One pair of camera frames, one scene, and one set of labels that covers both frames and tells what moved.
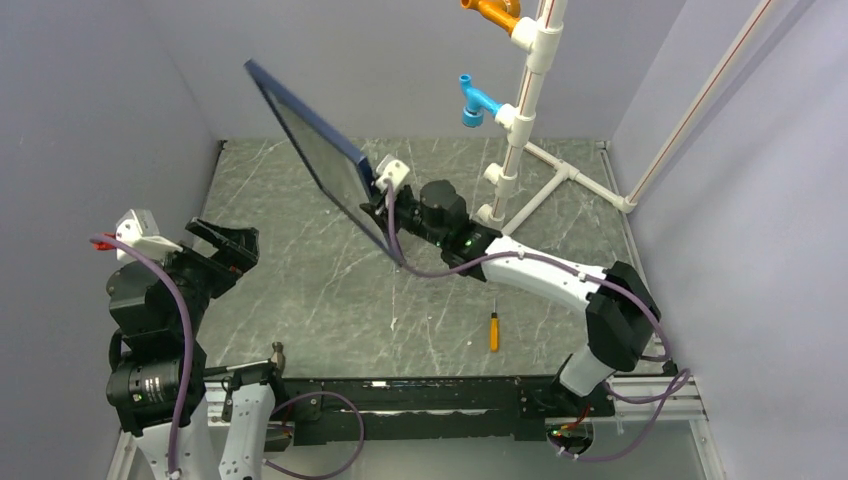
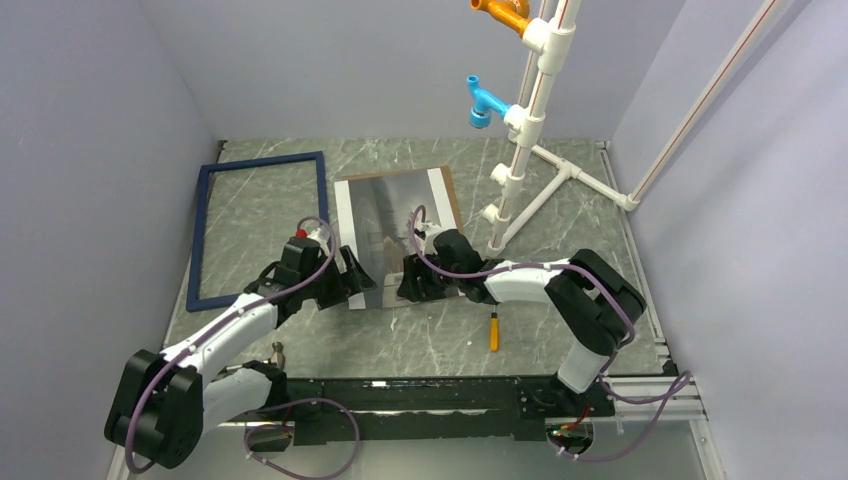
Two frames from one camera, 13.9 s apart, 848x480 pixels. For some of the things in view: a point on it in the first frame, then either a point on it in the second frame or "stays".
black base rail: [432, 409] stays
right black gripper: [377, 209] -> [414, 267]
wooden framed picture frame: [339, 168] -> [195, 303]
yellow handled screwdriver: [494, 330] stays
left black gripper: [235, 252] -> [340, 293]
